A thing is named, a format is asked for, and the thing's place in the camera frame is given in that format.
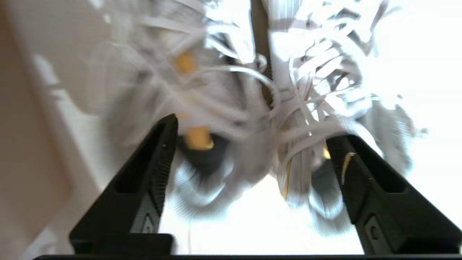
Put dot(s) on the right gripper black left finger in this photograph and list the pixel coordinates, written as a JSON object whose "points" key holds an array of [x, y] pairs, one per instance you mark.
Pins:
{"points": [[137, 195]]}

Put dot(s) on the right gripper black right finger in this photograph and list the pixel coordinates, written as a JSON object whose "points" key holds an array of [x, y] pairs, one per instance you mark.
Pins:
{"points": [[389, 209]]}

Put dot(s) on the white mesh lace-up sneaker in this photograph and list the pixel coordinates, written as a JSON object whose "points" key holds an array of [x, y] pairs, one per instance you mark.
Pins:
{"points": [[317, 72], [202, 90]]}

